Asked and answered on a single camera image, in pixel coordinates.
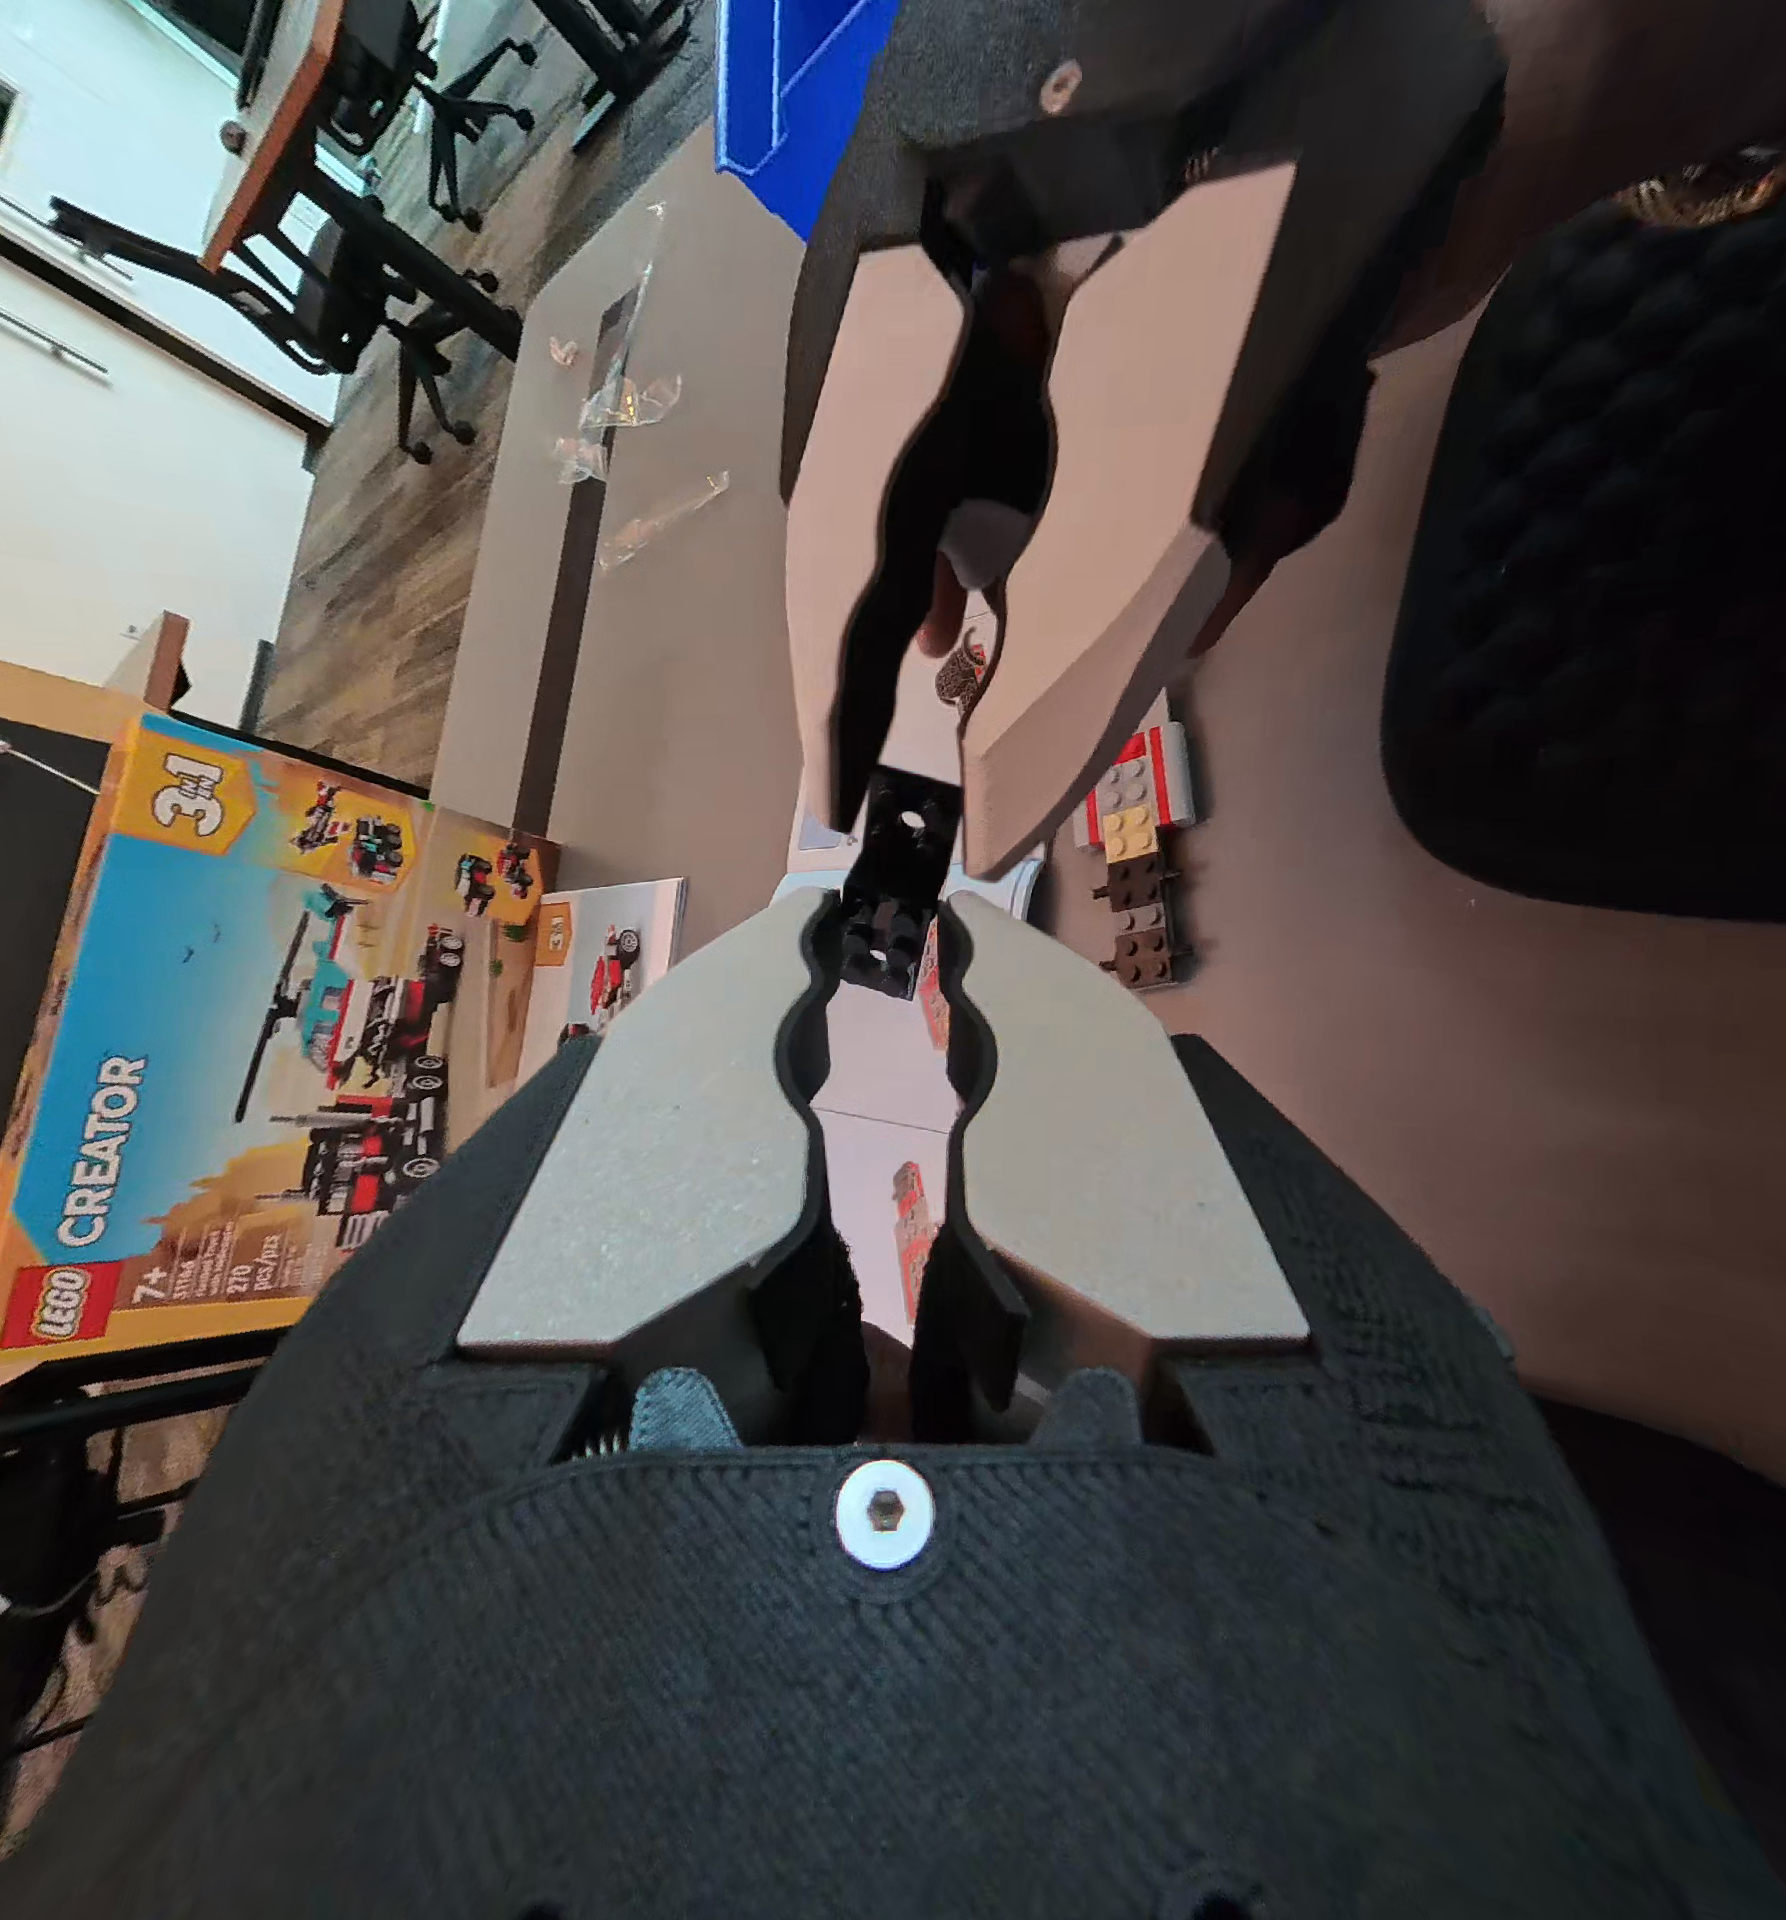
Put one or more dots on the person's right forearm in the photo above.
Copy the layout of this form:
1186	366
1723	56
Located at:
1688	75

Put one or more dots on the black lego piece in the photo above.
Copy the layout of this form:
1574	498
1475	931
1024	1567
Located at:
902	840

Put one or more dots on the red grey lego model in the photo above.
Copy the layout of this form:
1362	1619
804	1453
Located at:
1133	840

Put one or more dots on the wooden panel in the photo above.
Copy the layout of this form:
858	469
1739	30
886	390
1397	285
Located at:
164	662

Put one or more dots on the black table mat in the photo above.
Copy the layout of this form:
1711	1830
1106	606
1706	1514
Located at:
8	976

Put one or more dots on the orange edged office desk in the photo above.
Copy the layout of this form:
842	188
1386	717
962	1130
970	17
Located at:
269	151

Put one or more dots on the lego set box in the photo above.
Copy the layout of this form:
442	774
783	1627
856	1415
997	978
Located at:
158	931

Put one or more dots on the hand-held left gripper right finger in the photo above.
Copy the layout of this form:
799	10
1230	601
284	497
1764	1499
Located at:
1117	1170

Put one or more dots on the blue plastic bin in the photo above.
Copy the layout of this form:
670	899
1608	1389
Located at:
751	91

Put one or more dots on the black table frame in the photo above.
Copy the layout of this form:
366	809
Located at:
82	1419

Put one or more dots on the small closed instruction booklet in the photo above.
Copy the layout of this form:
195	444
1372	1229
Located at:
639	915

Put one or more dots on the black textured cloth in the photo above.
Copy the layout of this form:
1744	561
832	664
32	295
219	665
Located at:
1642	571

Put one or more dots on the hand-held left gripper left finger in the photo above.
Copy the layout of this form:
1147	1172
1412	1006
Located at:
652	1156

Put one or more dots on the wall handrail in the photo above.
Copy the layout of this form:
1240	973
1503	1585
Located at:
24	323

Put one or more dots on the clear plastic bag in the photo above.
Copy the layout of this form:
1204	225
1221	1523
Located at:
660	517
624	329

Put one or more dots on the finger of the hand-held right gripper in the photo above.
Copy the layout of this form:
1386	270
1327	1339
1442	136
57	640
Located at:
840	495
1133	495

